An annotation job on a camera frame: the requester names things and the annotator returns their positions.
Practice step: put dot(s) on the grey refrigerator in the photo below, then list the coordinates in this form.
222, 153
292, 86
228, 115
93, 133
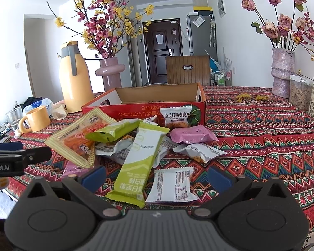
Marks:
202, 35

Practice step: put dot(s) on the yellow thermos jug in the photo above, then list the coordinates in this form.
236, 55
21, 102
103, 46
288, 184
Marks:
74, 78

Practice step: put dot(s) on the red cardboard snack box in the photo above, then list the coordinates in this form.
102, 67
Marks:
144, 102

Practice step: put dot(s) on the pink ring glass vase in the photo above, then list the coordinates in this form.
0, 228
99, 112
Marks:
110, 71

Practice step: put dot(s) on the white text snack packet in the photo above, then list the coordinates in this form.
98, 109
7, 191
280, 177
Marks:
172, 185

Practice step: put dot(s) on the wooden chair back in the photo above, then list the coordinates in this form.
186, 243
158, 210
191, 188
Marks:
188, 69

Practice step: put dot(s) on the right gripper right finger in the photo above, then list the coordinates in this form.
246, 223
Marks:
252, 215

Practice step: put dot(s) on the patterned red tablecloth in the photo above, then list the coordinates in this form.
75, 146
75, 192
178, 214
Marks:
262, 136

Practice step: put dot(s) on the pumpkin oat cracker packet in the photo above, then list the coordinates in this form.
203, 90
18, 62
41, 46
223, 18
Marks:
176, 117

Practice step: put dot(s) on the black bag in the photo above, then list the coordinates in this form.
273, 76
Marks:
31, 100

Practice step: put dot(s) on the yellow orange snack packet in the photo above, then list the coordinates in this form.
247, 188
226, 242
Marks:
70, 142

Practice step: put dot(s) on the white cracker packet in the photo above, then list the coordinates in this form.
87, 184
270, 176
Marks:
200, 152

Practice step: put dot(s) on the dried pink roses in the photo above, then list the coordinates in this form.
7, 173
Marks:
287, 32

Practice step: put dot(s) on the textured pink ceramic vase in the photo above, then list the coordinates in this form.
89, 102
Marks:
282, 67

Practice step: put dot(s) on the clear jar with lid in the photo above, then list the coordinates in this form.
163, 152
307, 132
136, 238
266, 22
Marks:
300, 91

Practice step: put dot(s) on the dark brown entry door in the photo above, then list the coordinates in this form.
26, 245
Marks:
162, 40

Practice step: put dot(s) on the pink snack packet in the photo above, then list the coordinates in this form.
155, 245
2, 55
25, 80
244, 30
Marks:
195, 134

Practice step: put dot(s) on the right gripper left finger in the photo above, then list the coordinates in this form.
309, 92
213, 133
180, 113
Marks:
59, 214

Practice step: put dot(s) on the long green white bar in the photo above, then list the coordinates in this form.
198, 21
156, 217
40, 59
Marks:
133, 176

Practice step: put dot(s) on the pink yellow blossom branches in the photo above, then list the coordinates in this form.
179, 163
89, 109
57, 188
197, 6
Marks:
108, 25

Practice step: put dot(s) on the clear drinking glass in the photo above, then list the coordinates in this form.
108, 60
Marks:
14, 116

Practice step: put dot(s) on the yellow ceramic mug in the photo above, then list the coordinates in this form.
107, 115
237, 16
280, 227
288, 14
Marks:
37, 118

